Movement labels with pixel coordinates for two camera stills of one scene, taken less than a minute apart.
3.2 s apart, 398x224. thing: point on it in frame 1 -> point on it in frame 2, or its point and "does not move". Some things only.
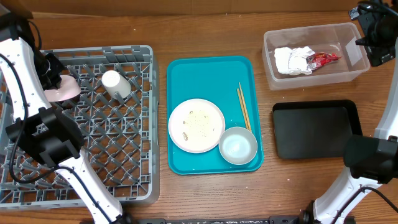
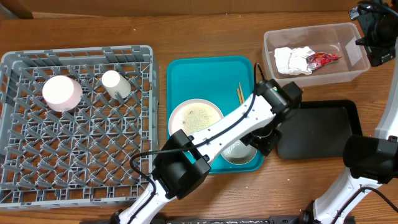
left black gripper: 55,78 -> 267,145
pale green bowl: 238,145 does not move
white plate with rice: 196,126 does not move
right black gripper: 377,53 does not move
